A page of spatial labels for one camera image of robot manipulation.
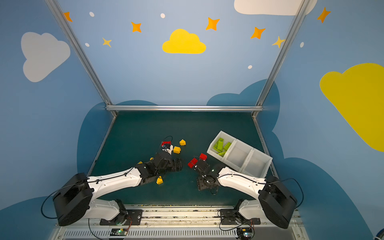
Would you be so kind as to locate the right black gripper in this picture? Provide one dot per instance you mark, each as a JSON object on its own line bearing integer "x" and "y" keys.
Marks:
{"x": 201, "y": 165}

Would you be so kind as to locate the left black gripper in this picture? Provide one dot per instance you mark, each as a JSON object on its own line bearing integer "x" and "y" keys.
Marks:
{"x": 172, "y": 163}

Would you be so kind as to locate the green brick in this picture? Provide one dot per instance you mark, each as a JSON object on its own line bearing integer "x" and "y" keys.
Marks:
{"x": 227, "y": 146}
{"x": 221, "y": 143}
{"x": 215, "y": 148}
{"x": 222, "y": 153}

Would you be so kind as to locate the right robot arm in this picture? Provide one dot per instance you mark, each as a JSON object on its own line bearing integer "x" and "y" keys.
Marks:
{"x": 271, "y": 196}

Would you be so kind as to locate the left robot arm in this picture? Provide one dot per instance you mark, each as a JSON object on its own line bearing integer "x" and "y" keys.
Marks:
{"x": 80, "y": 197}

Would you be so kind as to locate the yellow slope brick front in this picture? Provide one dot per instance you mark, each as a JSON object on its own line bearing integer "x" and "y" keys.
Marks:
{"x": 159, "y": 180}

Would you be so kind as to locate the yellow square brick far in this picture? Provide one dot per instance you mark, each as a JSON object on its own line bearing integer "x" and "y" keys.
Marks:
{"x": 177, "y": 150}

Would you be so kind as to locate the red brick far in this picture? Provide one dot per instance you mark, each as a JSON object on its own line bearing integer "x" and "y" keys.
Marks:
{"x": 166, "y": 143}

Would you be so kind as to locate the small red brick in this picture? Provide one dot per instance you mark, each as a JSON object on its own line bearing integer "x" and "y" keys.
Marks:
{"x": 203, "y": 157}

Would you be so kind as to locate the red long brick centre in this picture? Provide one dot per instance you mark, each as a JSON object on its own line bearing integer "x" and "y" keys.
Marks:
{"x": 192, "y": 162}

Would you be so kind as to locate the white three-compartment bin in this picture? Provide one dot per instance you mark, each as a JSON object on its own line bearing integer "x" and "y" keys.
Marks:
{"x": 242, "y": 157}

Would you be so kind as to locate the right controller board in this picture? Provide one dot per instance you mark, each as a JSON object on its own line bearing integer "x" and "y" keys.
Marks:
{"x": 245, "y": 233}

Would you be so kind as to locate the controller board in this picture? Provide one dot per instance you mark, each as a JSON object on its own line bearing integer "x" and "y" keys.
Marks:
{"x": 245, "y": 233}
{"x": 119, "y": 232}

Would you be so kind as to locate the left controller board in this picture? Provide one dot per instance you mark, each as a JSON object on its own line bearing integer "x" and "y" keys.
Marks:
{"x": 119, "y": 232}

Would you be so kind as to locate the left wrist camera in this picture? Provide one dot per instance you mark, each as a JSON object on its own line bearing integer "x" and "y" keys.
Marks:
{"x": 168, "y": 148}

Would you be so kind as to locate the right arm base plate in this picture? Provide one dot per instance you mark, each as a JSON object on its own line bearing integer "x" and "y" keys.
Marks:
{"x": 233, "y": 217}

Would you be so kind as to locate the aluminium frame rear bar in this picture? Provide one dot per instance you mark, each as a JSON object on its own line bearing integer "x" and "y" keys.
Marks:
{"x": 138, "y": 108}

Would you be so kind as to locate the front aluminium rail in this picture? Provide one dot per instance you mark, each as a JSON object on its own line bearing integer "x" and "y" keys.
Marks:
{"x": 180, "y": 223}

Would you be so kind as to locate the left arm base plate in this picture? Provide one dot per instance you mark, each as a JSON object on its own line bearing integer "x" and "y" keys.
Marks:
{"x": 133, "y": 216}

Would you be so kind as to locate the aluminium frame right post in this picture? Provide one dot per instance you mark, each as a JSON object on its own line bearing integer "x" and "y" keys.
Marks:
{"x": 290, "y": 37}

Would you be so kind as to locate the aluminium frame post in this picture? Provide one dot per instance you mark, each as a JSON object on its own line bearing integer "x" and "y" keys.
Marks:
{"x": 58, "y": 13}
{"x": 290, "y": 37}

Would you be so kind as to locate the aluminium frame left post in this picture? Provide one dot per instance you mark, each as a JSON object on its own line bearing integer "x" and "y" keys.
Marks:
{"x": 58, "y": 13}

